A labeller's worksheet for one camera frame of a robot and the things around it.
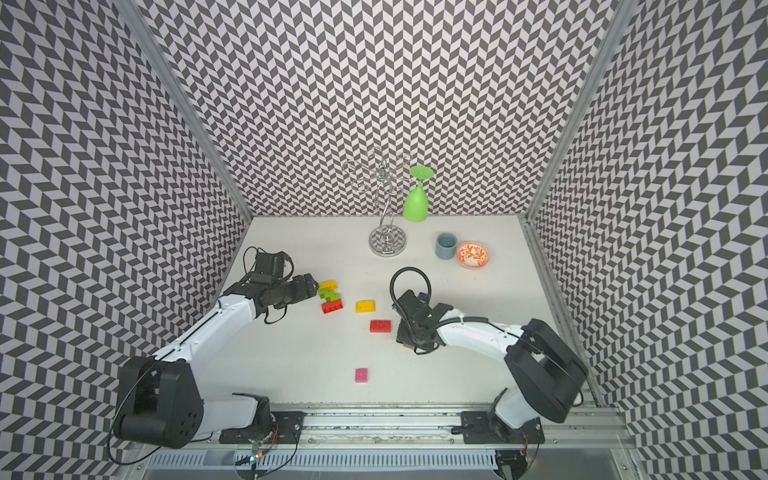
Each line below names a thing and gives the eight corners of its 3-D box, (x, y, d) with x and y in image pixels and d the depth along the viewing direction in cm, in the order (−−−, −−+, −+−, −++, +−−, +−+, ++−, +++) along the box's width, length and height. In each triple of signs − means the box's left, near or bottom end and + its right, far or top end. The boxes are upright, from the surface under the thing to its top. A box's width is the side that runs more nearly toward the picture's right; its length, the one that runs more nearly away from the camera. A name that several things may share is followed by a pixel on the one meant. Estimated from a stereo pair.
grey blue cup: (436, 261, 108) (438, 248, 102) (434, 245, 113) (436, 232, 107) (455, 261, 108) (458, 248, 102) (453, 245, 113) (456, 232, 107)
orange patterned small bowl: (457, 269, 105) (459, 261, 101) (454, 249, 111) (456, 241, 107) (487, 269, 105) (490, 261, 101) (483, 249, 111) (486, 241, 107)
